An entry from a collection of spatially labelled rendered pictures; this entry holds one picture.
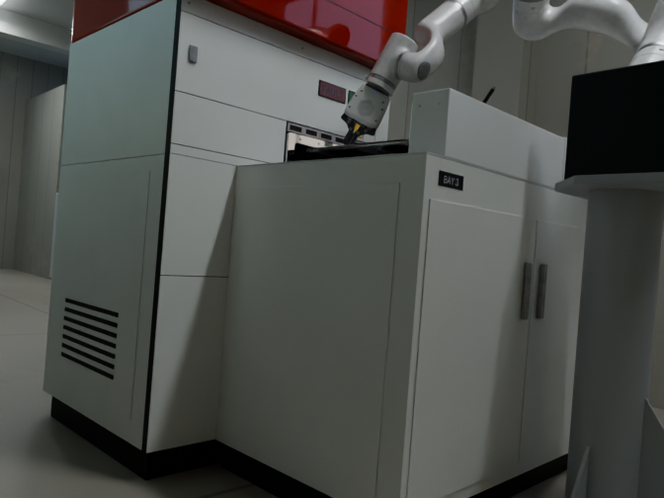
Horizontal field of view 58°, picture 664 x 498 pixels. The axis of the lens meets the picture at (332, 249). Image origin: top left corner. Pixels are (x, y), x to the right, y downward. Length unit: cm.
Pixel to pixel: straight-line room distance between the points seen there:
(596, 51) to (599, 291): 218
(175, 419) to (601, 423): 101
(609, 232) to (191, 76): 106
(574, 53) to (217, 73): 232
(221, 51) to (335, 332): 79
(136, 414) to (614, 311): 117
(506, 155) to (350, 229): 41
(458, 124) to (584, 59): 227
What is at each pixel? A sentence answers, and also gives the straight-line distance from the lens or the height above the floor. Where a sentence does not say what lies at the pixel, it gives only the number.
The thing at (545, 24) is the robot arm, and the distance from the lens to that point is 191.
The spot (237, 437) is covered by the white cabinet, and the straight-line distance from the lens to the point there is 162.
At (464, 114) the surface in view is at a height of 92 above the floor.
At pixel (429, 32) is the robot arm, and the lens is 176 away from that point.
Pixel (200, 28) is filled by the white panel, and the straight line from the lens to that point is 163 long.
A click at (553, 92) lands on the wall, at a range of 353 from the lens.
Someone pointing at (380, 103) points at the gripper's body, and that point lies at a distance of 168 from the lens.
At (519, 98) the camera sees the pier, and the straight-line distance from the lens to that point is 342.
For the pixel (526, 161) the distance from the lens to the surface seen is 153.
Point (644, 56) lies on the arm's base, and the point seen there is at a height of 113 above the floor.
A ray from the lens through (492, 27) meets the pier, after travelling 365.
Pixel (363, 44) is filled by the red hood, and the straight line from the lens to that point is 196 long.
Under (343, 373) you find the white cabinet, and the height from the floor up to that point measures 35.
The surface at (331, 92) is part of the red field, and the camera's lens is 189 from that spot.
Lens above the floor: 61
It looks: level
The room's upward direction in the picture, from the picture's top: 4 degrees clockwise
